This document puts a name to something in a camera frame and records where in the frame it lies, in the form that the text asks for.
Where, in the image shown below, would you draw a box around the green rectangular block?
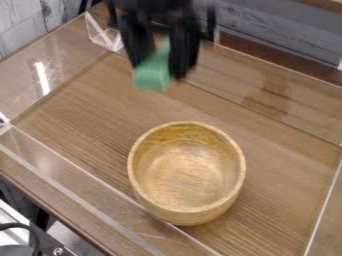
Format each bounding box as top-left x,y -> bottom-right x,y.
133,39 -> 171,91

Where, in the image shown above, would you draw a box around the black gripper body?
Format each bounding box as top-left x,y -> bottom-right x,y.
105,0 -> 219,43

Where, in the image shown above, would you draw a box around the black metal bracket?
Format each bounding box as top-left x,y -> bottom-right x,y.
29,223 -> 77,256

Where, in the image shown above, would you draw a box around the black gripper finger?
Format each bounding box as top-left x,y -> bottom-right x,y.
168,21 -> 201,80
118,19 -> 155,68

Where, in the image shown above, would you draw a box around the black cable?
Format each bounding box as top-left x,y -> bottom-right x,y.
0,222 -> 44,256

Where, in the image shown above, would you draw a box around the clear acrylic tray walls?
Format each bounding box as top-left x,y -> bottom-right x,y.
0,11 -> 342,256

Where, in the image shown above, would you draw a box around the brown wooden bowl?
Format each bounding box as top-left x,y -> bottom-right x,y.
126,121 -> 247,226

